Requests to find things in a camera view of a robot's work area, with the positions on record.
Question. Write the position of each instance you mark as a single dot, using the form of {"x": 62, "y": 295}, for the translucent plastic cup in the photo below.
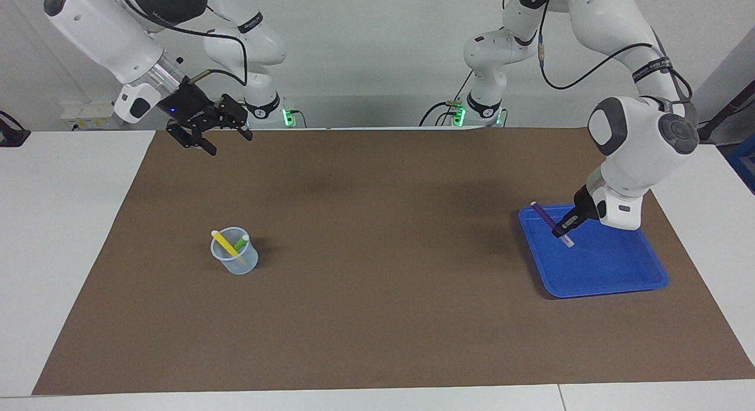
{"x": 242, "y": 266}

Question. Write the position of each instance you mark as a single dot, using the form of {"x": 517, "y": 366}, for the purple marker pen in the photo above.
{"x": 545, "y": 216}

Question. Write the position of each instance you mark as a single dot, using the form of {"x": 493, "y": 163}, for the black table clamp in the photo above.
{"x": 12, "y": 137}

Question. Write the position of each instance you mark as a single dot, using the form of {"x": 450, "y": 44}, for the white power strip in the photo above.
{"x": 82, "y": 117}

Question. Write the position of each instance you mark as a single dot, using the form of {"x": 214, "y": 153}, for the green marker pen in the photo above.
{"x": 242, "y": 243}

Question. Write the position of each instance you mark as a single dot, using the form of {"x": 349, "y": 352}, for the brown table mat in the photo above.
{"x": 377, "y": 316}

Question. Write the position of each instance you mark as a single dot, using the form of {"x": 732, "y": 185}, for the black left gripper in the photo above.
{"x": 584, "y": 206}

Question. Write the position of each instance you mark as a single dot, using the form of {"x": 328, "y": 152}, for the yellow marker pen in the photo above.
{"x": 224, "y": 243}

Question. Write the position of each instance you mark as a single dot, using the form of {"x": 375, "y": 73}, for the blue plastic tray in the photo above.
{"x": 607, "y": 263}

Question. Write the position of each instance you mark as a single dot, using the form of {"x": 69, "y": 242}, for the blue box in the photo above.
{"x": 744, "y": 163}

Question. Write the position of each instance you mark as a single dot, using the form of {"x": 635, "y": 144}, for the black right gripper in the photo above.
{"x": 191, "y": 107}

